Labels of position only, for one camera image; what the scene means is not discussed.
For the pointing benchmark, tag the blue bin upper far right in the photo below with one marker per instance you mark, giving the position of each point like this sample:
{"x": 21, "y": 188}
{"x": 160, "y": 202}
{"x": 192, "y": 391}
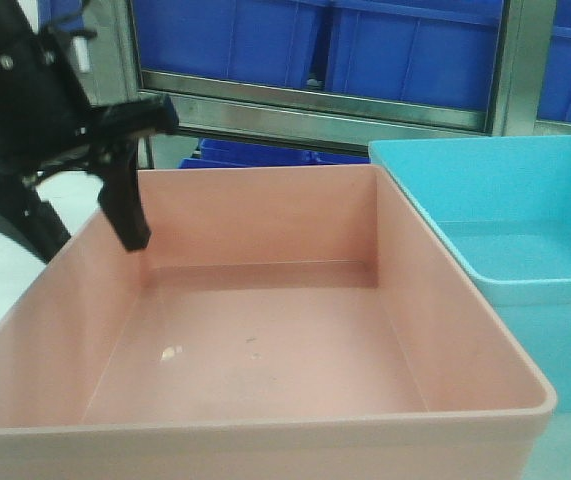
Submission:
{"x": 555, "y": 99}

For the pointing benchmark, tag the pink plastic box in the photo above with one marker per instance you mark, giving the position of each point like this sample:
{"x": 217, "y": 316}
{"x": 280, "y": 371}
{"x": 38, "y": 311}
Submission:
{"x": 283, "y": 323}

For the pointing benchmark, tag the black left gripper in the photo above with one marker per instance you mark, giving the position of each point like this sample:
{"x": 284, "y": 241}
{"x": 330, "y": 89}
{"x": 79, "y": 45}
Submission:
{"x": 46, "y": 118}

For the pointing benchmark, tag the blue bin upper middle-left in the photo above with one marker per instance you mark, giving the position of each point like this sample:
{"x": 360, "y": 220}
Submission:
{"x": 259, "y": 42}

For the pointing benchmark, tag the stainless steel shelf rack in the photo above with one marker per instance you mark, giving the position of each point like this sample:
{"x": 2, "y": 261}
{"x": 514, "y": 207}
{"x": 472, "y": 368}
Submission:
{"x": 317, "y": 120}

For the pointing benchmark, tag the light blue plastic box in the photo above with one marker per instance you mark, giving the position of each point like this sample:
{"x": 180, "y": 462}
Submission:
{"x": 502, "y": 207}

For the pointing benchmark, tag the blue bin upper middle-right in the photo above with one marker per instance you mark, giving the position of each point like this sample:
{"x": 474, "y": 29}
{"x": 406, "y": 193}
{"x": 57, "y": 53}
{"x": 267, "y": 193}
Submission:
{"x": 435, "y": 53}

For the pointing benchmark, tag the blue bins behind table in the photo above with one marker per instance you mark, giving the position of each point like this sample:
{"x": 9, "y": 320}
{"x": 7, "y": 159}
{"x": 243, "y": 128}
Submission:
{"x": 229, "y": 154}

